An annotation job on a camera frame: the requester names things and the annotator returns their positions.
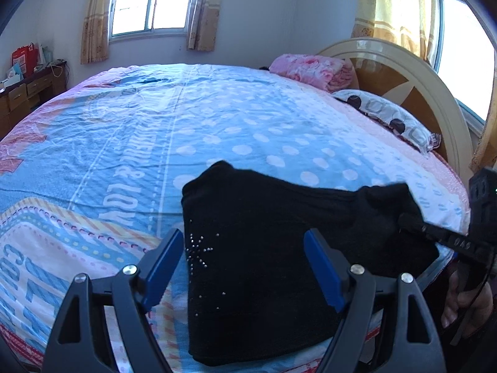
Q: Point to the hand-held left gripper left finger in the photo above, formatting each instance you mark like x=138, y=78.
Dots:
x=165, y=268

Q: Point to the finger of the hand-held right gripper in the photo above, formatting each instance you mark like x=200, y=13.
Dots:
x=438, y=233

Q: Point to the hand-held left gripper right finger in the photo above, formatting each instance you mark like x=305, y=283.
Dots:
x=324, y=272

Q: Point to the black pants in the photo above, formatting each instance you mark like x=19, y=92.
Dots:
x=252, y=241

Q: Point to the person's right hand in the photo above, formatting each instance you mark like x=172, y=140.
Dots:
x=466, y=309

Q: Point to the yellow patterned curtain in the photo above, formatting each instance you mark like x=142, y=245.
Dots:
x=484, y=151
x=392, y=4

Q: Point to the patterned pillow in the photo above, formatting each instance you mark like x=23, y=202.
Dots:
x=384, y=112

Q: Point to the bed with patterned sheet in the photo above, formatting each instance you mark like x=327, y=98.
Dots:
x=155, y=132

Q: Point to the cream and wood headboard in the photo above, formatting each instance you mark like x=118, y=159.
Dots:
x=411, y=66

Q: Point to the large bright window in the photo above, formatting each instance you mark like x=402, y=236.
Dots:
x=462, y=39

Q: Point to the pink floral folded blanket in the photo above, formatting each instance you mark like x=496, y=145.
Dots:
x=306, y=70

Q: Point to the wooden desk with drawers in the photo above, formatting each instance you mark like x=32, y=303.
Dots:
x=23, y=97

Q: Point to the teal paper bag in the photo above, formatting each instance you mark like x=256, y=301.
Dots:
x=46, y=55

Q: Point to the teal box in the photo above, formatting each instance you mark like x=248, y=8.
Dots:
x=15, y=74

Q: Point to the red paper bag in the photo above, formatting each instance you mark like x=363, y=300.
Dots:
x=24, y=60

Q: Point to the beige floral curtain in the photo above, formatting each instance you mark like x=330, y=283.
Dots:
x=95, y=23
x=204, y=15

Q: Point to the sliding window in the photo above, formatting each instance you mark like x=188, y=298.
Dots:
x=151, y=4

